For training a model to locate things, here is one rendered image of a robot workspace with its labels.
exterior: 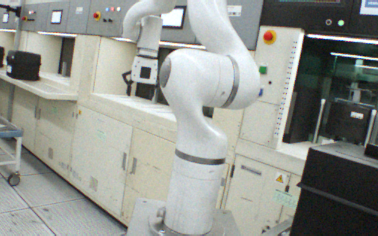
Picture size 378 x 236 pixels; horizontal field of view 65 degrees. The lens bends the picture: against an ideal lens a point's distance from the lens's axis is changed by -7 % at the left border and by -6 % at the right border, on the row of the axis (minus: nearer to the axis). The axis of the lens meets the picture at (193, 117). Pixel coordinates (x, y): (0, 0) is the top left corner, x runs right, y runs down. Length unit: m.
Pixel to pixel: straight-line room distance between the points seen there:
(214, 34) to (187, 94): 0.19
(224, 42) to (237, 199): 0.95
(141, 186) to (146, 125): 0.38
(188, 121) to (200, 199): 0.18
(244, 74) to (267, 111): 0.75
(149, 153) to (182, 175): 1.22
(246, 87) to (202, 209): 0.29
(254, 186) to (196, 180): 0.80
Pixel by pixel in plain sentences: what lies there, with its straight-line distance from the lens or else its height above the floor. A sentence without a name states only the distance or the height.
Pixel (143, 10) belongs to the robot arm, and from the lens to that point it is 1.18.
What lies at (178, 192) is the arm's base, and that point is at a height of 0.87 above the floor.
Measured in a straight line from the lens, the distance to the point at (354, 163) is 0.75.
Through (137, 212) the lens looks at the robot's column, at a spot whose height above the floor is 0.76.
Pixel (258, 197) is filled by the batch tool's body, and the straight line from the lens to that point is 1.48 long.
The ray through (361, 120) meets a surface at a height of 1.05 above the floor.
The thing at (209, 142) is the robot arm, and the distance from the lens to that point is 0.68.
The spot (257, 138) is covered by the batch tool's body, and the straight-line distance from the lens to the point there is 1.46.
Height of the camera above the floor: 1.14
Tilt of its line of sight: 8 degrees down
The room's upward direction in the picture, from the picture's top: 10 degrees clockwise
